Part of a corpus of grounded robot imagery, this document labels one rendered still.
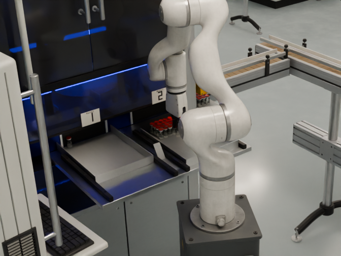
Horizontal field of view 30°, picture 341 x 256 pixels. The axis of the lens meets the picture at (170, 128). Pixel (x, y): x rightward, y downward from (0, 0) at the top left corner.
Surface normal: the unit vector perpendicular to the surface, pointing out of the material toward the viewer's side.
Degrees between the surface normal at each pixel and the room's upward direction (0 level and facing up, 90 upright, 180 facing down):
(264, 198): 0
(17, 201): 90
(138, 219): 90
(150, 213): 90
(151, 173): 0
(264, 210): 0
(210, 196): 90
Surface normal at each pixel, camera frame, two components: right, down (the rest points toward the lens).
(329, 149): -0.83, 0.29
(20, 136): 0.66, 0.32
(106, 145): -0.04, -0.89
